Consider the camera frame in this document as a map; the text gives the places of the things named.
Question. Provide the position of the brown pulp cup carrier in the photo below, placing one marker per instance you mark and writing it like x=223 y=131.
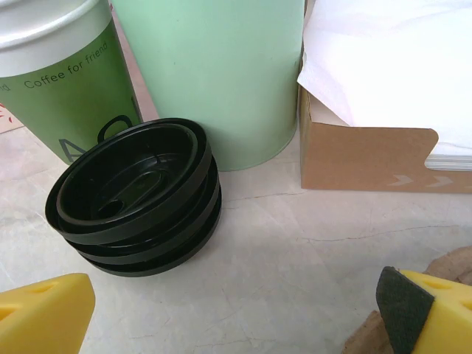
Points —
x=453 y=265

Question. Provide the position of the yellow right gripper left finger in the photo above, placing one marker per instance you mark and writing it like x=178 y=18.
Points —
x=44 y=317

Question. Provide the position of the mint green cylindrical holder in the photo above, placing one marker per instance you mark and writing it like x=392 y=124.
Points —
x=214 y=81

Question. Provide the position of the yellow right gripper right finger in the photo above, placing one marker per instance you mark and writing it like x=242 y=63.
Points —
x=442 y=317

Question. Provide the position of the black plastic cup lid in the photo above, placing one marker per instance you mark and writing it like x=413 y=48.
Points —
x=206 y=221
x=129 y=184
x=177 y=267

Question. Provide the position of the brown cardboard napkin box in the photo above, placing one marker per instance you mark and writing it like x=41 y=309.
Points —
x=368 y=158

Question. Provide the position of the white paper napkin stack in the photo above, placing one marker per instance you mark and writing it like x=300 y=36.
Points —
x=387 y=55

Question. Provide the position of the green paper coffee cup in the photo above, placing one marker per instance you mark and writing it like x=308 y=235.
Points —
x=73 y=103
x=44 y=14

